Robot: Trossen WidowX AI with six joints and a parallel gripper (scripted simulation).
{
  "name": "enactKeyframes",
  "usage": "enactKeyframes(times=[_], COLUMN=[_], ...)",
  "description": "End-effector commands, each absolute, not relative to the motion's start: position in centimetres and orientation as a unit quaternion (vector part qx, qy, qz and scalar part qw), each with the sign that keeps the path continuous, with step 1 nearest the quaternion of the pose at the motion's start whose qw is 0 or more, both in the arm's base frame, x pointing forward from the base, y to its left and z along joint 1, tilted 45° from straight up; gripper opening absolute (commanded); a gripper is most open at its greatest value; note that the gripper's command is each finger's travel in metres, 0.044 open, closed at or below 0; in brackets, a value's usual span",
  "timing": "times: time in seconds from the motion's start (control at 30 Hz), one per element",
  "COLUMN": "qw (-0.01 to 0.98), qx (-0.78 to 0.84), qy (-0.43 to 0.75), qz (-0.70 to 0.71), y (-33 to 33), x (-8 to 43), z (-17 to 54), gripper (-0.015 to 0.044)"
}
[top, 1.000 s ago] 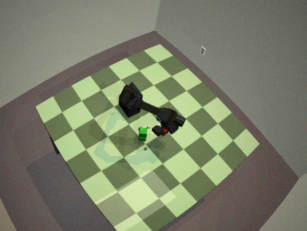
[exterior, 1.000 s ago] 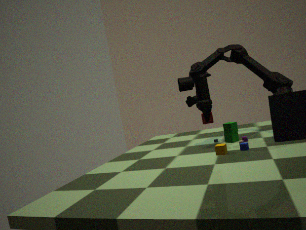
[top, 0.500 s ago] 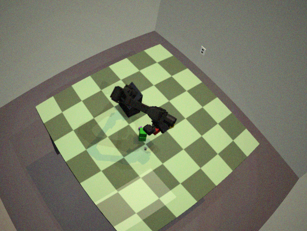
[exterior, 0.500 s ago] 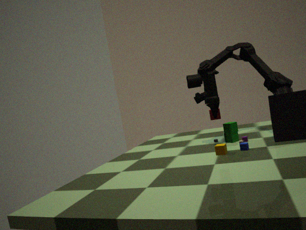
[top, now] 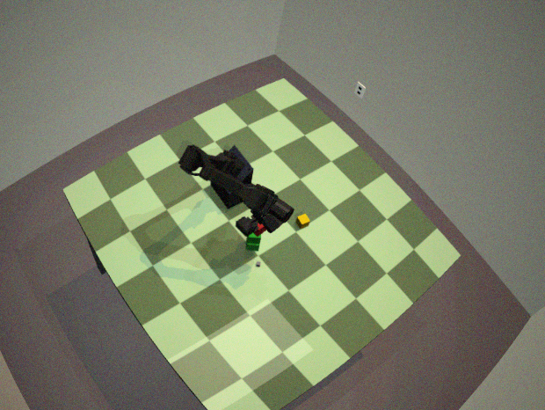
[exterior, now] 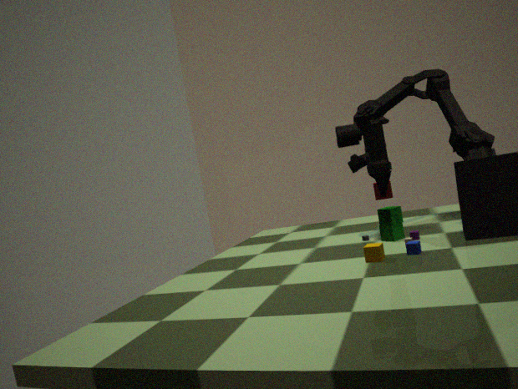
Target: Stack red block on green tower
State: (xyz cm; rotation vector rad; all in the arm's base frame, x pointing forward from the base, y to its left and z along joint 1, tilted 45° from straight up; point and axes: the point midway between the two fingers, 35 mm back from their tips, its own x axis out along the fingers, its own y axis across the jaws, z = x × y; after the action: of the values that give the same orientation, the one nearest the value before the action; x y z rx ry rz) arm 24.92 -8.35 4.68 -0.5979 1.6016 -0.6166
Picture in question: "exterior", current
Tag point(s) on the small purple block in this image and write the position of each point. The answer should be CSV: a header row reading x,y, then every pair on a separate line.
x,y
414,234

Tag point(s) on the green block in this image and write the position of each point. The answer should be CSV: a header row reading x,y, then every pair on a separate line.
x,y
390,215
391,233

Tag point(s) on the blue block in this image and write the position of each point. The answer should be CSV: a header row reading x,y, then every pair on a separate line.
x,y
413,247

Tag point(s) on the yellow block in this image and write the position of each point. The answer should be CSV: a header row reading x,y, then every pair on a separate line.
x,y
374,252

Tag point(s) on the red block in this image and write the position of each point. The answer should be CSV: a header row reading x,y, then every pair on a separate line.
x,y
378,195

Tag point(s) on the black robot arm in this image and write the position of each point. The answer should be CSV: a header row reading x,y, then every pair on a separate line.
x,y
466,138

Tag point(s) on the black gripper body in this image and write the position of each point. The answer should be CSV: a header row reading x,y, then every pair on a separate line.
x,y
379,157

